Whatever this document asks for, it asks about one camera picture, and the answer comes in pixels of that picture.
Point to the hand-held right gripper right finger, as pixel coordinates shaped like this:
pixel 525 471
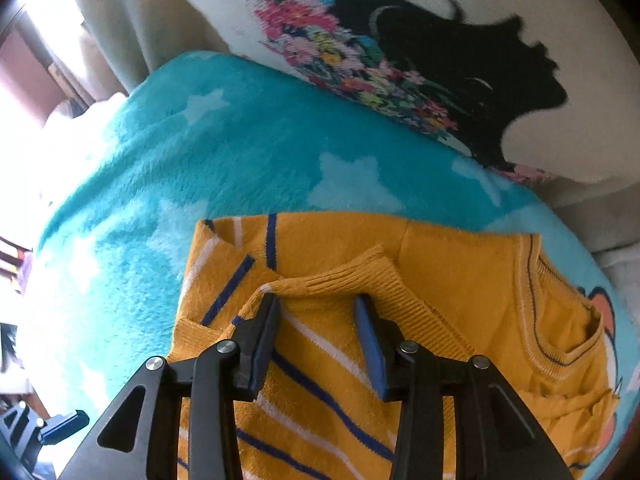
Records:
pixel 372 345

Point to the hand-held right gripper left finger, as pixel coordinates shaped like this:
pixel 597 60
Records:
pixel 264 340

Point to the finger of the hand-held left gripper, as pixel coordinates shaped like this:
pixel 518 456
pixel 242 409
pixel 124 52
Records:
pixel 62 426

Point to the yellow striped knit sweater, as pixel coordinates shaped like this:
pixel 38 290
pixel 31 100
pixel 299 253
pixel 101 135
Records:
pixel 475 270

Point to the teal star print blanket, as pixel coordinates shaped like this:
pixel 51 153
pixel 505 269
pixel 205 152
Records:
pixel 200 170

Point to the white cloth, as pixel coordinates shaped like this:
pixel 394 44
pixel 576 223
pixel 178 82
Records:
pixel 85 115

